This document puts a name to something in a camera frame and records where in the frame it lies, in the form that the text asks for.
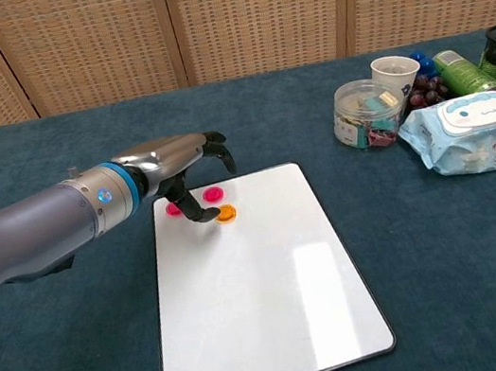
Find yellow round magnet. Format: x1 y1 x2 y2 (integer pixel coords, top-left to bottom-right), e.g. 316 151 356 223
212 203 239 225

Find white magnetic board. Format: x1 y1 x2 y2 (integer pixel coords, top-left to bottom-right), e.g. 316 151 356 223
125 149 401 371

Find bunch of dark grapes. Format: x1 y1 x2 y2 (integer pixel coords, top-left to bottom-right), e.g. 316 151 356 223
401 70 452 112

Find light blue wet wipes pack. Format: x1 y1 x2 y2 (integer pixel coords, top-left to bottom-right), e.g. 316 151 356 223
392 88 496 187

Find blue plastic balls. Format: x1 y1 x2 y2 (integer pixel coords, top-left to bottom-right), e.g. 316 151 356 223
407 47 439 80

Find green drink can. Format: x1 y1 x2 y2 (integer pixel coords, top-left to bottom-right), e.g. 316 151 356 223
431 41 496 103

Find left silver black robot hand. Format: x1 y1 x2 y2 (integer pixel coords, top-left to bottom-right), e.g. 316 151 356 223
109 126 246 239

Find teal tablecloth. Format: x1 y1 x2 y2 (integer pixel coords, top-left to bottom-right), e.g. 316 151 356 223
0 26 496 371

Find red round magnet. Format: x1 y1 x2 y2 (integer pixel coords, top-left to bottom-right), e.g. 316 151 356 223
164 200 185 219
201 184 225 204

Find clear jar of binder clips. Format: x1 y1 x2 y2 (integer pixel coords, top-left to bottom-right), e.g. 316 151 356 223
325 72 415 157

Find white paper cup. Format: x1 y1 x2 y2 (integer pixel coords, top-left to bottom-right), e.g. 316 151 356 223
368 51 427 109

